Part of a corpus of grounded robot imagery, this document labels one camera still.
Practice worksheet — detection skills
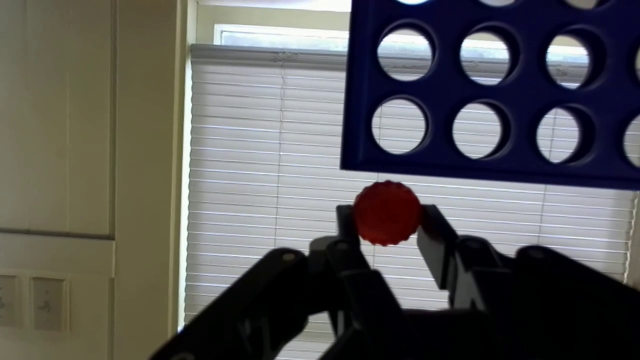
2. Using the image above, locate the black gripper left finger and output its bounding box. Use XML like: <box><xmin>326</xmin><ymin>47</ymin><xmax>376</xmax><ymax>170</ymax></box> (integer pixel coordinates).
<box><xmin>148</xmin><ymin>204</ymin><xmax>402</xmax><ymax>360</ymax></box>

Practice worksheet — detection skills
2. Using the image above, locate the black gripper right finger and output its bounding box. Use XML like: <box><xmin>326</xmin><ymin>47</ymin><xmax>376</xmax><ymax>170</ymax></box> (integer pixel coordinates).
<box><xmin>417</xmin><ymin>204</ymin><xmax>640</xmax><ymax>360</ymax></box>

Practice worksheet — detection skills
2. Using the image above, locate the orange game chip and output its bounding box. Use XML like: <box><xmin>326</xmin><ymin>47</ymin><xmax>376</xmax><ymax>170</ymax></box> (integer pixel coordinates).
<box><xmin>353</xmin><ymin>179</ymin><xmax>425</xmax><ymax>249</ymax></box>

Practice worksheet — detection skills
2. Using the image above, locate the blue gameboard with holes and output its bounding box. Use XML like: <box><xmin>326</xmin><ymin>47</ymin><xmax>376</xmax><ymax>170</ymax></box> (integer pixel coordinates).
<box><xmin>338</xmin><ymin>0</ymin><xmax>640</xmax><ymax>193</ymax></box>

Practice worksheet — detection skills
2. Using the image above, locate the white window blind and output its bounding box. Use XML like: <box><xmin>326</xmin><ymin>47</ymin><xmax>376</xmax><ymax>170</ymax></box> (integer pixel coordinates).
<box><xmin>178</xmin><ymin>42</ymin><xmax>640</xmax><ymax>337</ymax></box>

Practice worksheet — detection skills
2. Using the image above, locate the white wall switch plate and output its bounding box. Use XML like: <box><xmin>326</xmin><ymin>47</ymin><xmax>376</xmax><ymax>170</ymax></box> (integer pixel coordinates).
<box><xmin>29</xmin><ymin>277</ymin><xmax>68</xmax><ymax>335</ymax></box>
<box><xmin>0</xmin><ymin>274</ymin><xmax>26</xmax><ymax>331</ymax></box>

